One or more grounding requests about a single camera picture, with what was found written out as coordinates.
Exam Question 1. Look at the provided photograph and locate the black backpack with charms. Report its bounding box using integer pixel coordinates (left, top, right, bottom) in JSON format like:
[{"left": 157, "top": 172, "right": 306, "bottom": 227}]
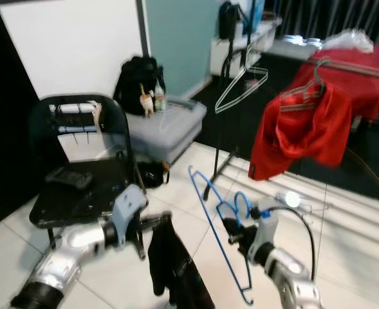
[{"left": 114, "top": 56, "right": 165, "bottom": 117}]

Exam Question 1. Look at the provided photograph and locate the blue plastic hanger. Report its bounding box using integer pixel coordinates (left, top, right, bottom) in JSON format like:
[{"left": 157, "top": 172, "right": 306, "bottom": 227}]
[{"left": 188, "top": 165, "right": 255, "bottom": 306}]

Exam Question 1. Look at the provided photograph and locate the small black device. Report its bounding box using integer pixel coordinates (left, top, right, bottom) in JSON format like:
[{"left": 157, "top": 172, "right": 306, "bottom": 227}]
[{"left": 138, "top": 161, "right": 171, "bottom": 187}]

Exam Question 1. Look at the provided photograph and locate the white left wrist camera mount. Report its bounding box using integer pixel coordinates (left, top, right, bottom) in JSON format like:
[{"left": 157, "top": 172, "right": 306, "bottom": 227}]
[{"left": 112, "top": 185, "right": 149, "bottom": 248}]

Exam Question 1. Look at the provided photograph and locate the clear plastic bag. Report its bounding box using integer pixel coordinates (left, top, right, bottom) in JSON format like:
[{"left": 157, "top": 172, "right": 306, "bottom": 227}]
[{"left": 324, "top": 28, "right": 376, "bottom": 52}]

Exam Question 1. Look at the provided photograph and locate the small bottle charm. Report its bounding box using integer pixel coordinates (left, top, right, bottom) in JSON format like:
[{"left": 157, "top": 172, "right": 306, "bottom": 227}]
[{"left": 153, "top": 79, "right": 165, "bottom": 111}]

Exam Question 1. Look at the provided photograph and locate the black game controller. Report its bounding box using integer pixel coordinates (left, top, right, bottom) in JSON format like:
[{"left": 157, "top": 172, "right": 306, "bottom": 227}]
[{"left": 44, "top": 166, "right": 93, "bottom": 191}]

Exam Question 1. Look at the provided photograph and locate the red garment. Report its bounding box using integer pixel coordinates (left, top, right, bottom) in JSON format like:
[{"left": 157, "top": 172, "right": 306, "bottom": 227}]
[{"left": 249, "top": 79, "right": 354, "bottom": 182}]

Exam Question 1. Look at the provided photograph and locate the white shelf unit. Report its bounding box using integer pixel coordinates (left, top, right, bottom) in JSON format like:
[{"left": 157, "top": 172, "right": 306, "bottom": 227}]
[{"left": 210, "top": 19, "right": 280, "bottom": 78}]

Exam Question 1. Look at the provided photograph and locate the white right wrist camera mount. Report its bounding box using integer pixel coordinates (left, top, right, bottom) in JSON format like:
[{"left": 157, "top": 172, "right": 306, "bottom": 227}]
[{"left": 247, "top": 196, "right": 280, "bottom": 255}]

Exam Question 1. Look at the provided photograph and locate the black metal clothes rack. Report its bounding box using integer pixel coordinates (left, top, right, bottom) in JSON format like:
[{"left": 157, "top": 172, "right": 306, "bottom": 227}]
[{"left": 205, "top": 29, "right": 379, "bottom": 271}]

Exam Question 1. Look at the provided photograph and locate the black folding chair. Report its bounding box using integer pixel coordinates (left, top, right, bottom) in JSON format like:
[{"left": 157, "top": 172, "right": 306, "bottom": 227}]
[{"left": 25, "top": 95, "right": 138, "bottom": 248}]

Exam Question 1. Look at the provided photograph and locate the blue bag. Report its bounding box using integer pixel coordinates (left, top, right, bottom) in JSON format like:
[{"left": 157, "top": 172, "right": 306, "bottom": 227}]
[{"left": 244, "top": 0, "right": 266, "bottom": 33}]

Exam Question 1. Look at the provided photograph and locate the grey hanger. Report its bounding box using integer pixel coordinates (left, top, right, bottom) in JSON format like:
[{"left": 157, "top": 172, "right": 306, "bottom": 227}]
[{"left": 279, "top": 58, "right": 331, "bottom": 113}]

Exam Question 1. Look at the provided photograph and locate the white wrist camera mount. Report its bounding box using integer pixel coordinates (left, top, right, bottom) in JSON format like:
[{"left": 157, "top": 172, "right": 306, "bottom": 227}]
[
  {"left": 112, "top": 185, "right": 149, "bottom": 248},
  {"left": 247, "top": 196, "right": 280, "bottom": 255}
]

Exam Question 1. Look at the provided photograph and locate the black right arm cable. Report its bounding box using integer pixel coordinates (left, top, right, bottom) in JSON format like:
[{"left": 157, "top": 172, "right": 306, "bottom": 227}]
[{"left": 276, "top": 205, "right": 317, "bottom": 265}]

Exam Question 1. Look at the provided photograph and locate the grey plastic storage box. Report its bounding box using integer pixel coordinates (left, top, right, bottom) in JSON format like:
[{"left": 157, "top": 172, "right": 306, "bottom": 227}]
[{"left": 115, "top": 97, "right": 209, "bottom": 165}]

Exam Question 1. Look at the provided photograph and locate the white low bed platform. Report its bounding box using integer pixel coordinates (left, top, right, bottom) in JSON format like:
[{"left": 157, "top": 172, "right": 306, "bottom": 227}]
[{"left": 270, "top": 35, "right": 379, "bottom": 65}]

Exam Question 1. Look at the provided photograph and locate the black curtain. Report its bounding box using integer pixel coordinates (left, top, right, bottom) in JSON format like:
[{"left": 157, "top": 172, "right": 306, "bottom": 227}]
[{"left": 266, "top": 0, "right": 379, "bottom": 46}]

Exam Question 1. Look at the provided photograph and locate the black printed shirt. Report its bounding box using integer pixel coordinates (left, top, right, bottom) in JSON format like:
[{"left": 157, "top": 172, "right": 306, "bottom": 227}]
[{"left": 147, "top": 216, "right": 216, "bottom": 309}]

